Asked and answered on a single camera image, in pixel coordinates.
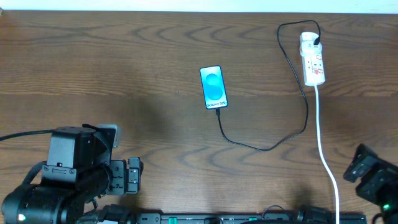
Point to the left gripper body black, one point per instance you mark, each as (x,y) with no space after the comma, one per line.
(117,186)

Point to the blue Galaxy smartphone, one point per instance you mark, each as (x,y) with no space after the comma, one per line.
(214,90)

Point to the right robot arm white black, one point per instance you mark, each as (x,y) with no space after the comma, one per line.
(378,183)

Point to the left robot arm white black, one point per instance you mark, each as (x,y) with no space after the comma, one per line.
(78,171)

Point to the white charger adapter plug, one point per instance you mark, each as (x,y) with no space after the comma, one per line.
(309,40)

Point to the white power strip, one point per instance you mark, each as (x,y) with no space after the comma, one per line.
(312,61)

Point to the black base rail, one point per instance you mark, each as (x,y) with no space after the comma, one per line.
(306,214)

